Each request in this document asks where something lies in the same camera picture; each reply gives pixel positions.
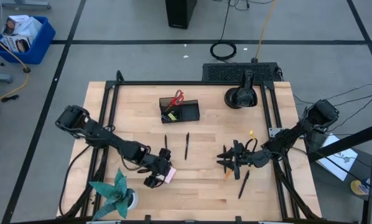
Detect red-handled scissors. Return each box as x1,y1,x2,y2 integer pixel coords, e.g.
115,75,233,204
165,89,185,112

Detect black computer tower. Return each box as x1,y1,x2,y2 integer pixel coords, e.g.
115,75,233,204
165,0,198,30

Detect white paper sheet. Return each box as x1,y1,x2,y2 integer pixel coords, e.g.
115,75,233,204
315,133,359,182

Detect black stand beam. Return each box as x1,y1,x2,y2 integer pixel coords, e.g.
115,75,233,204
307,120,372,224

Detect white plant pot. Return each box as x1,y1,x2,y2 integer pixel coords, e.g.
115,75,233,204
126,190,139,211

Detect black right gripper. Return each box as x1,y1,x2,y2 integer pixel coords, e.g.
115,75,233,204
216,139,272,181

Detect black desk lamp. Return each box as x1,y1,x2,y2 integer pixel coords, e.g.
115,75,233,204
224,70,258,110

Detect orange cable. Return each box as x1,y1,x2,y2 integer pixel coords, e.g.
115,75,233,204
0,30,31,103

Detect blue plastic bin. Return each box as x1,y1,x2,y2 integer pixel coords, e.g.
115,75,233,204
0,15,57,65

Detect teal artificial plant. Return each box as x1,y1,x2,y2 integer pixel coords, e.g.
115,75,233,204
88,168,136,221

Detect white plastic bag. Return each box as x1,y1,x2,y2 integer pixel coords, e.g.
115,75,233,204
16,17,43,47

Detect yellow cable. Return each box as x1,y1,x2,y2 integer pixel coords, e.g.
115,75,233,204
251,0,277,64

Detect black mesh desk organizer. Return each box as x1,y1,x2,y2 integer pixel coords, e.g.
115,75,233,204
159,96,201,124

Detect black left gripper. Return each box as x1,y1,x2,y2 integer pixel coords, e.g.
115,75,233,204
141,147,173,189

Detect black vented case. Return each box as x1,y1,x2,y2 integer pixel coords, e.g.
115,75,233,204
202,62,282,83

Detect pink eraser block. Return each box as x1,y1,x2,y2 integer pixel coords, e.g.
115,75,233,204
164,166,177,184

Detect white printed carton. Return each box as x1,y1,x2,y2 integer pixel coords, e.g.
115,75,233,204
1,14,30,35
0,34,32,54

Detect coiled black cable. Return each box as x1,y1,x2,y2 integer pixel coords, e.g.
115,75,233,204
210,0,238,62

